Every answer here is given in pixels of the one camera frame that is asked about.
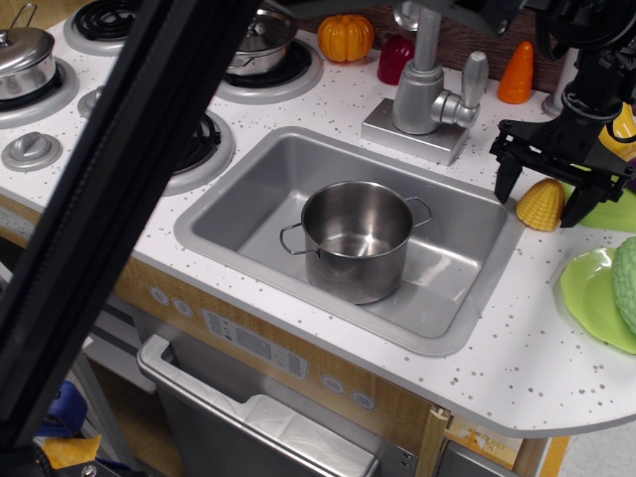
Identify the grey metal pole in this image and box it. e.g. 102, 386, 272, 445
542, 49, 578, 117

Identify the grey stove knob middle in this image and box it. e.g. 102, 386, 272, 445
78, 85, 103, 119

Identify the yellow tape piece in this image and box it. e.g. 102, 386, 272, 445
42, 434, 101, 470

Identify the dark red toy pepper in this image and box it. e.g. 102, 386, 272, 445
377, 35, 414, 85

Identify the back left stove burner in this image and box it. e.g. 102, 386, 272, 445
63, 0, 142, 57

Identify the grey stove knob front left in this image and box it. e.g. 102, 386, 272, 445
1, 132, 62, 172

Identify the grey plastic sink basin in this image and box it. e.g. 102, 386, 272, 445
175, 127, 524, 356

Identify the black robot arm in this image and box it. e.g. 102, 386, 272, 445
1, 1, 635, 453

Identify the light green toy plate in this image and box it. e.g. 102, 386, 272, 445
559, 247, 635, 355

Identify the front right stove burner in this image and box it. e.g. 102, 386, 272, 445
162, 110, 235, 197

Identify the green bumpy toy vegetable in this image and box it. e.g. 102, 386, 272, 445
611, 237, 635, 333

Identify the steel pot in sink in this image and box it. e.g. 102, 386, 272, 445
279, 181, 433, 305

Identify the back right stove burner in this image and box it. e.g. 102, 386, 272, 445
216, 40, 323, 105

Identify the blue clamp tool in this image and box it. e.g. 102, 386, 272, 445
37, 381, 87, 437

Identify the yellow toy corn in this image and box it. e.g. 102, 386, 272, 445
516, 179, 564, 232

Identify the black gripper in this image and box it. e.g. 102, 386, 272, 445
491, 81, 635, 228

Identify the steel pot at left edge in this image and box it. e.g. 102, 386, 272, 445
1, 3, 57, 101

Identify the silver toy faucet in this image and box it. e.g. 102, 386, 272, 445
361, 1, 489, 166

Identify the green toy cutting board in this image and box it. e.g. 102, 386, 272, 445
580, 179, 636, 234

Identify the front left stove burner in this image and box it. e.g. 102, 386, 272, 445
1, 58, 80, 129

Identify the orange toy pumpkin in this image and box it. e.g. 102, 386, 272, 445
317, 14, 375, 63

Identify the yellow toy bell pepper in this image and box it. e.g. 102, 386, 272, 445
598, 103, 635, 161

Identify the orange toy carrot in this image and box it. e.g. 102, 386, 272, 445
497, 41, 534, 104

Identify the grey dishwasher door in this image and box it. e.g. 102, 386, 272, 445
137, 335, 418, 476

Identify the lidded steel pot on burner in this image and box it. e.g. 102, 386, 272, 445
226, 9, 297, 77

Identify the stove burner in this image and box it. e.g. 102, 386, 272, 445
1, 58, 80, 129
63, 0, 142, 57
216, 40, 323, 105
162, 110, 235, 197

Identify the grey stove knob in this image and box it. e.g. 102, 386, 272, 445
1, 132, 62, 172
78, 85, 103, 119

